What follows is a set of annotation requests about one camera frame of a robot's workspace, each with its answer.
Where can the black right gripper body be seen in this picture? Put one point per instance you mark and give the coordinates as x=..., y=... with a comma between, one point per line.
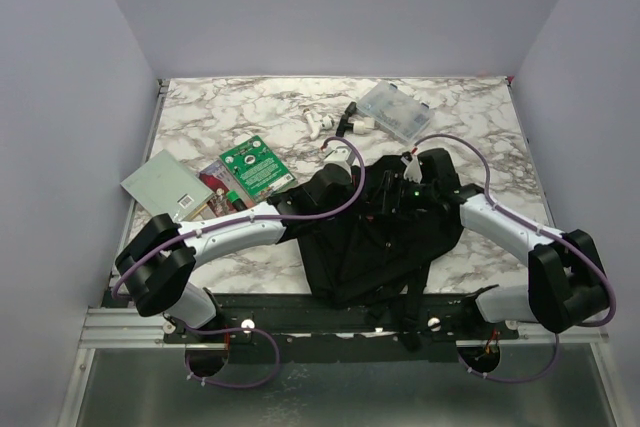
x=411, y=196

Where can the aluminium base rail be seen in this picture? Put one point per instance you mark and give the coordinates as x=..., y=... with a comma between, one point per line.
x=123, y=328

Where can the green capped marker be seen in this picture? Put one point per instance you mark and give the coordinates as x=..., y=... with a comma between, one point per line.
x=236, y=201

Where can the purple red paperback book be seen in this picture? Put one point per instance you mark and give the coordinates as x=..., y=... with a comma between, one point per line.
x=217, y=178

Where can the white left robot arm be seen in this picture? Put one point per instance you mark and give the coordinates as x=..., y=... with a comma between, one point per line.
x=156, y=265

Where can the black mounting plate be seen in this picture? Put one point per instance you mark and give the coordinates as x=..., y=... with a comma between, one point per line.
x=444, y=319

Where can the black and white valve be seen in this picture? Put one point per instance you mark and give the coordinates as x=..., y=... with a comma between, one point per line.
x=358, y=127

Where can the clear plastic organizer box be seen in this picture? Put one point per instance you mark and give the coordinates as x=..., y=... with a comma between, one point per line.
x=394, y=111

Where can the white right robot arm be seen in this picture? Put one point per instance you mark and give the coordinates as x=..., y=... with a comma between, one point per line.
x=566, y=283

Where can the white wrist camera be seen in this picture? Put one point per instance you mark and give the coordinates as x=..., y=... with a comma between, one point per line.
x=341, y=156
x=412, y=172

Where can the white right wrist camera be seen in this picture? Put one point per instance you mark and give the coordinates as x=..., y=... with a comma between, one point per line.
x=412, y=172

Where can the black student backpack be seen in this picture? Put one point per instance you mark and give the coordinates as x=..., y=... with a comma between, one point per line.
x=382, y=262

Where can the grey-green notebook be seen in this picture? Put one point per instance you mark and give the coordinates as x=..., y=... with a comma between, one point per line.
x=164, y=185

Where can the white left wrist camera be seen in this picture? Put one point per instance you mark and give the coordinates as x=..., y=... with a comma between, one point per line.
x=341, y=156

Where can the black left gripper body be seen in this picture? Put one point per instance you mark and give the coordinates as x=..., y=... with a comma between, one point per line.
x=348, y=191

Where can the green paperback book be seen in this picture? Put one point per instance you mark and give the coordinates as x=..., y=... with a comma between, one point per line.
x=257, y=169

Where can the white plastic pipe fitting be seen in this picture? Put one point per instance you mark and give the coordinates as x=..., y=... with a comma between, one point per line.
x=317, y=123

